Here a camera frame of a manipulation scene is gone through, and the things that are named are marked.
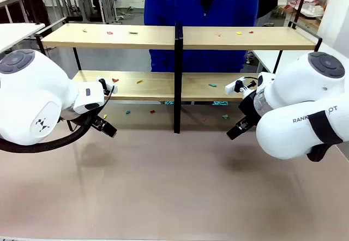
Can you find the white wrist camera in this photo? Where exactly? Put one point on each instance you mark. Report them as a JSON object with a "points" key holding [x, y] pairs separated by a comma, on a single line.
{"points": [[110, 88], [234, 87]]}

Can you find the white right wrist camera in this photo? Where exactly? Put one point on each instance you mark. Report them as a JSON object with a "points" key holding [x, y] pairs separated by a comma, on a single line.
{"points": [[234, 87]]}

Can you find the wooden shelf unit black frame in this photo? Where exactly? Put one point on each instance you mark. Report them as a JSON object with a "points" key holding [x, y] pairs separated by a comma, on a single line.
{"points": [[245, 41], [109, 40]]}

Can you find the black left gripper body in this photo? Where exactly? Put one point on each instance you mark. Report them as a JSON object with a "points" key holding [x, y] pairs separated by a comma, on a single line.
{"points": [[76, 119]]}

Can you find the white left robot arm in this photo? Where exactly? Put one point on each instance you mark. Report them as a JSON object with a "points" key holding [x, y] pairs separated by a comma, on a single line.
{"points": [[30, 96]]}

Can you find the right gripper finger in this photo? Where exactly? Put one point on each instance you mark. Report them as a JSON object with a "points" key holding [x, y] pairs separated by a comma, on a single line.
{"points": [[245, 123], [233, 133]]}

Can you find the person in blue coat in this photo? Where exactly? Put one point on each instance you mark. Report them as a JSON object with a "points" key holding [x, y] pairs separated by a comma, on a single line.
{"points": [[174, 3]]}

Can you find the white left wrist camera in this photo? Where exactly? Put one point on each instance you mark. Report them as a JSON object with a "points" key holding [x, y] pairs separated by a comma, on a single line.
{"points": [[110, 88]]}

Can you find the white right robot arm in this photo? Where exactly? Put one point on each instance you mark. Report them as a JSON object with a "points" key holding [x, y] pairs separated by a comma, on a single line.
{"points": [[294, 93]]}

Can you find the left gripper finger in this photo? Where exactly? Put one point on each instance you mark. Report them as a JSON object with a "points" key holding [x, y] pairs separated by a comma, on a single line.
{"points": [[99, 121], [110, 131]]}

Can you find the dark green paper scrap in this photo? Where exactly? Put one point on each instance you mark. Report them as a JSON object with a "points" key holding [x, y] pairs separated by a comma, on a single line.
{"points": [[133, 33]]}

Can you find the black chair back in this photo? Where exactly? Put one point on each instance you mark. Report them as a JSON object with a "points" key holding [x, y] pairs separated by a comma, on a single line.
{"points": [[267, 3]]}

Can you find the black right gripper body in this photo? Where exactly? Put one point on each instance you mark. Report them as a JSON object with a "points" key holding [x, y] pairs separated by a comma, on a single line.
{"points": [[249, 106]]}

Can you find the wooden desk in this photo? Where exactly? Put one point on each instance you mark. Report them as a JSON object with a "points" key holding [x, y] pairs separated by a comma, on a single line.
{"points": [[308, 17]]}

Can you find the white side table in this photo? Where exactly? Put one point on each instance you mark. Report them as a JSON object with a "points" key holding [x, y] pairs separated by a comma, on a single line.
{"points": [[16, 33]]}

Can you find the white background desk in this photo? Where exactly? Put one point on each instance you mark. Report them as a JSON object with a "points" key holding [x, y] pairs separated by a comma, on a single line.
{"points": [[8, 1]]}

